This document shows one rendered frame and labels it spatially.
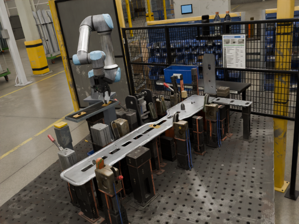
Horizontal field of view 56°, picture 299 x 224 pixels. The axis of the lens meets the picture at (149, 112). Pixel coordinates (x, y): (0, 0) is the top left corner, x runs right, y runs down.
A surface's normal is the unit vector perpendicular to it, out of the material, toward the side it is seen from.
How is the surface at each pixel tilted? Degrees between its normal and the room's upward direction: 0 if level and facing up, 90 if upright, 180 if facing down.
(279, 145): 92
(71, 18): 90
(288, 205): 0
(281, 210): 0
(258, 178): 0
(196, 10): 90
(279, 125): 90
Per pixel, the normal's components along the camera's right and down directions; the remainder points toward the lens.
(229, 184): -0.12, -0.92
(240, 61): -0.65, 0.36
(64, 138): 0.75, 0.15
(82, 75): -0.40, 0.38
